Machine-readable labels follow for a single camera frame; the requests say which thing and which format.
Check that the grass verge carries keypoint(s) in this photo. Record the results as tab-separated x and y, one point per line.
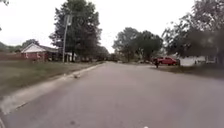
200	70

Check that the red pickup truck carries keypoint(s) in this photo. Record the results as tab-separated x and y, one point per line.
166	61

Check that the distant wooded hill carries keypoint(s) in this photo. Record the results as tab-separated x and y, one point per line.
8	47

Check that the grass lawn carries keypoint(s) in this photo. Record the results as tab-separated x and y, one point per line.
26	71

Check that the small dark tree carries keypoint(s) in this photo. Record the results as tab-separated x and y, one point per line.
102	53

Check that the pale concrete gutter strip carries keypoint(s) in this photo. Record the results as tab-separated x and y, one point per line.
30	93

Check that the grey asphalt road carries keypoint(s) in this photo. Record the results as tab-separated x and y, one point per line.
126	96

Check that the white building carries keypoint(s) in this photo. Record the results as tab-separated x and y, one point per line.
190	61

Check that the utility pole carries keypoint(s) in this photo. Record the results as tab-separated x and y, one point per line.
64	43

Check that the tall leafy tree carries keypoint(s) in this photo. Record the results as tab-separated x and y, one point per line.
203	33

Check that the large dark tree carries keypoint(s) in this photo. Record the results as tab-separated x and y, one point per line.
80	30

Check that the mailbox on post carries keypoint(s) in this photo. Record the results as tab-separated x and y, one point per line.
156	64

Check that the group of broad trees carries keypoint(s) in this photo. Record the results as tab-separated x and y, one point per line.
136	43

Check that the red brick house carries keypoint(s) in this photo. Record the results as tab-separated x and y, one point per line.
35	55

